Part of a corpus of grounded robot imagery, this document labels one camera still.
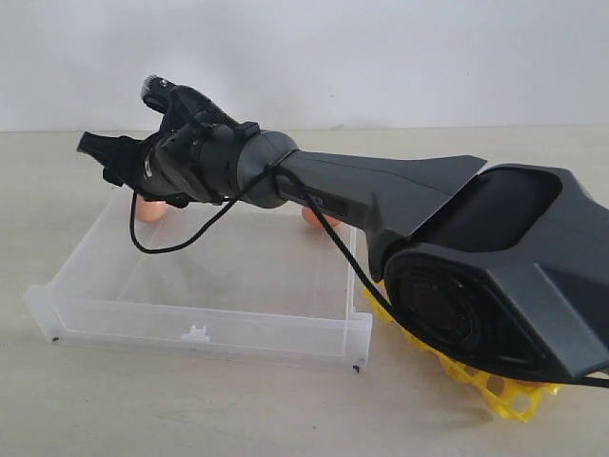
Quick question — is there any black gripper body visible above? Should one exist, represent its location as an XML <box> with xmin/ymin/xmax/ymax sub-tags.
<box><xmin>76</xmin><ymin>131</ymin><xmax>152</xmax><ymax>190</ymax></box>

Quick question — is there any brown egg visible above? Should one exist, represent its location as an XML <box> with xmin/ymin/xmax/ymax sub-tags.
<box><xmin>135</xmin><ymin>196</ymin><xmax>167</xmax><ymax>223</ymax></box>
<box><xmin>301</xmin><ymin>207</ymin><xmax>342</xmax><ymax>229</ymax></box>

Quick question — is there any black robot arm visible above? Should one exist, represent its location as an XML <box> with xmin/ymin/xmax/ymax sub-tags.
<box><xmin>78</xmin><ymin>123</ymin><xmax>608</xmax><ymax>387</ymax></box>

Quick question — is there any clear plastic drawer bin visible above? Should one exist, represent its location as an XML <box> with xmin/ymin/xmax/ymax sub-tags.
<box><xmin>24</xmin><ymin>190</ymin><xmax>373</xmax><ymax>371</ymax></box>

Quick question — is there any yellow plastic egg tray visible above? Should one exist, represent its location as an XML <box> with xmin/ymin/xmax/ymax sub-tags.
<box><xmin>356</xmin><ymin>286</ymin><xmax>563</xmax><ymax>424</ymax></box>

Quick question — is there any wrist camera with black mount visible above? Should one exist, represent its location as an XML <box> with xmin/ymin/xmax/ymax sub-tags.
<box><xmin>140</xmin><ymin>74</ymin><xmax>184</xmax><ymax>131</ymax></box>

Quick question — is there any black cable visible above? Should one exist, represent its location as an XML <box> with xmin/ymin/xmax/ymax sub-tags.
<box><xmin>127</xmin><ymin>84</ymin><xmax>609</xmax><ymax>389</ymax></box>

